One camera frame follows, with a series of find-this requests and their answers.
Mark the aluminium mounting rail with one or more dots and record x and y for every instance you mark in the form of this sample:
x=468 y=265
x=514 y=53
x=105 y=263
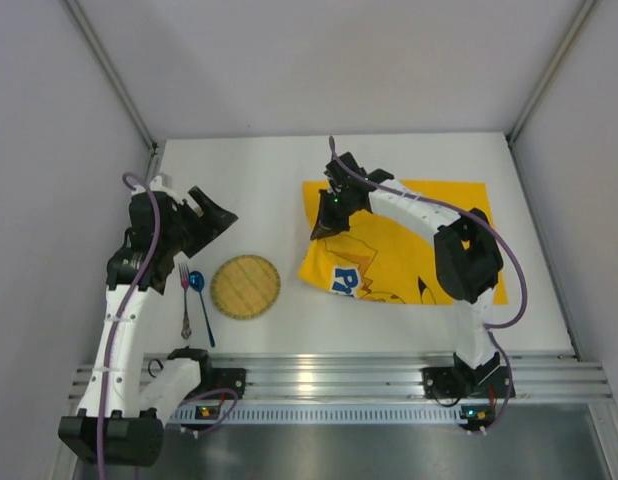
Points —
x=399 y=378

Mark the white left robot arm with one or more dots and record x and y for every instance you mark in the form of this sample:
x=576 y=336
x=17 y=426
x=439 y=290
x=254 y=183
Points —
x=118 y=421

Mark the yellow Pikachu cloth placemat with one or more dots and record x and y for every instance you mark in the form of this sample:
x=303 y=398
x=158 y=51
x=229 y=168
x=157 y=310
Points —
x=378 y=259

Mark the blue metal spoon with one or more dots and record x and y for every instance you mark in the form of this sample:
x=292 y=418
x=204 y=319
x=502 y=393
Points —
x=197 y=284

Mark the pink metal fork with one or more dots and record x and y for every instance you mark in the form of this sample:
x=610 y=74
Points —
x=185 y=285

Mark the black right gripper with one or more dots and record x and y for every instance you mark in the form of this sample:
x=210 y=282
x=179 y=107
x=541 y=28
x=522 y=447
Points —
x=336 y=210

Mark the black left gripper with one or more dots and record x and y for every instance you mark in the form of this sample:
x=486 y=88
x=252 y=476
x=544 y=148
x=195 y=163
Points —
x=190 y=228

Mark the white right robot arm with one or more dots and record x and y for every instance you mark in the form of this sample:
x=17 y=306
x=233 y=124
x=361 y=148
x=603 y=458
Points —
x=467 y=252

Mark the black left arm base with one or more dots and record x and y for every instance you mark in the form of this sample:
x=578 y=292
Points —
x=222 y=383

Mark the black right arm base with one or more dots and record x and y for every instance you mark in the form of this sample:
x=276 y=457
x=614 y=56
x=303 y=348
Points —
x=449 y=382

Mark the round woven bamboo plate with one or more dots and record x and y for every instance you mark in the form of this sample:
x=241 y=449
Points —
x=245 y=287

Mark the slotted grey cable duct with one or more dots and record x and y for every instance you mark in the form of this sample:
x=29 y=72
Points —
x=369 y=414

